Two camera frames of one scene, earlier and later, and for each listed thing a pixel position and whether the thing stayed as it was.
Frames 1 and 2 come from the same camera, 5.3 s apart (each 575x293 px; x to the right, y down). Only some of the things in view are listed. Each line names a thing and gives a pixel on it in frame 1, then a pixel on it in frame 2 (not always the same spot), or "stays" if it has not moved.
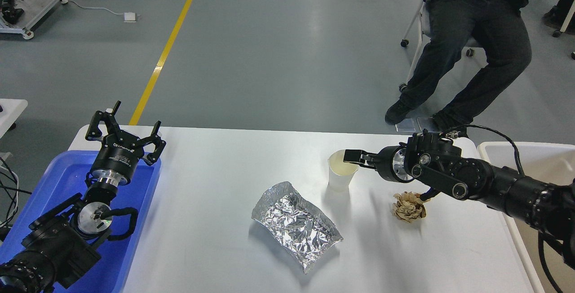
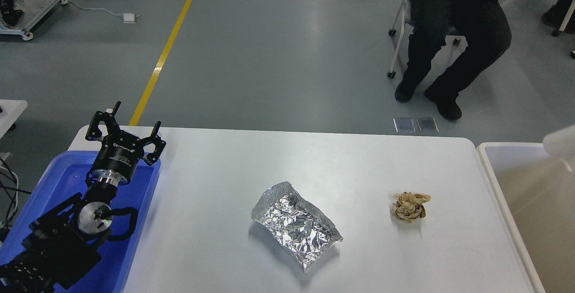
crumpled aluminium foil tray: [303, 228] stays
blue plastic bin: [64, 178] stays
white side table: [12, 109] stays
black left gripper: [119, 153] stays
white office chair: [424, 14] to [403, 10]
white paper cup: [340, 173] to [560, 144]
